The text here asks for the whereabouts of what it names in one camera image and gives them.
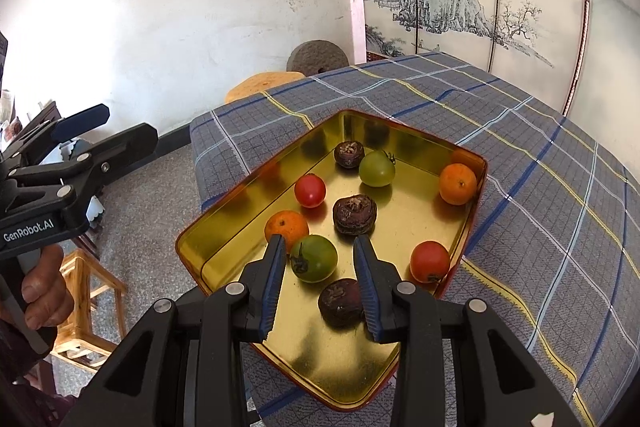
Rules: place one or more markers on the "red cherry tomato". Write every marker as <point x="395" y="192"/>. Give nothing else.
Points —
<point x="310" y="190"/>
<point x="429" y="262"/>

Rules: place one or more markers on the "grey round millstone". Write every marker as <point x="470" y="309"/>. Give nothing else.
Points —
<point x="317" y="56"/>

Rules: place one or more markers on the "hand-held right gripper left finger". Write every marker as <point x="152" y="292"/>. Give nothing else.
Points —
<point x="272" y="292"/>

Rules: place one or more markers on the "person's left hand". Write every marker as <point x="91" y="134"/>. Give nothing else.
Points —
<point x="47" y="292"/>

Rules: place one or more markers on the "blue grey plaid tablecloth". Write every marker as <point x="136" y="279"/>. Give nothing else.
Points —
<point x="525" y="207"/>

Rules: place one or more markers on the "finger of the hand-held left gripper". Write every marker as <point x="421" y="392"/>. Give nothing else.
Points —
<point x="80" y="119"/>
<point x="125" y="147"/>

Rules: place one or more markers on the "small orange mandarin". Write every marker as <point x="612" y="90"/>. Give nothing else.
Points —
<point x="290" y="227"/>
<point x="457" y="183"/>

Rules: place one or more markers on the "dark brown water chestnut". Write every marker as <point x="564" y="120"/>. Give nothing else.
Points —
<point x="340" y="302"/>
<point x="349" y="154"/>
<point x="354" y="214"/>

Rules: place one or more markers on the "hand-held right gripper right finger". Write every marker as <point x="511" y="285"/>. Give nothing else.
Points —
<point x="367" y="297"/>

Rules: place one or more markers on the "gold metal tin tray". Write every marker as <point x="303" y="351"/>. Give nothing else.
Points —
<point x="410" y="217"/>

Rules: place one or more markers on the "green tomato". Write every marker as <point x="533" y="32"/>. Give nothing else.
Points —
<point x="376" y="168"/>
<point x="314" y="258"/>

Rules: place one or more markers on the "light wooden stool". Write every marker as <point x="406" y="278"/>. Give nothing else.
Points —
<point x="72" y="263"/>

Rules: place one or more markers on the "orange round stool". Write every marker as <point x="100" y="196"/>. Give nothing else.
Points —
<point x="260" y="84"/>

